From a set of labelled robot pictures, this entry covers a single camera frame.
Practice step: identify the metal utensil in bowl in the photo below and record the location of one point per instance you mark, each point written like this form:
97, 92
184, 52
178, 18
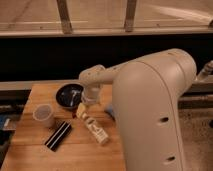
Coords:
73, 101

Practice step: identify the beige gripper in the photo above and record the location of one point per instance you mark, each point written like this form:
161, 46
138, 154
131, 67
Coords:
81, 111

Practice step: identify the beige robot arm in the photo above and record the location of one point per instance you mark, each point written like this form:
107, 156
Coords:
145, 94

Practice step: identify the black bowl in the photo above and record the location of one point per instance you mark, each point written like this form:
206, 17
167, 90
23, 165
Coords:
63, 95

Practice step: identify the dark red block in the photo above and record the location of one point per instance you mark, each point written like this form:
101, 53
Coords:
74, 115

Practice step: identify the black striped box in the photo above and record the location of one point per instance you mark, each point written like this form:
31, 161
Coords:
56, 138

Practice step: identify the blue sponge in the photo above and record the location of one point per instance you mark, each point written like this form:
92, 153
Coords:
109, 111

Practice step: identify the white plastic bottle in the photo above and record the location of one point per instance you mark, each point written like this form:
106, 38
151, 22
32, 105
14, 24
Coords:
96, 129

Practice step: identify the translucent plastic cup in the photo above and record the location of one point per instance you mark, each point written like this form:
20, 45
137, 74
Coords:
43, 113

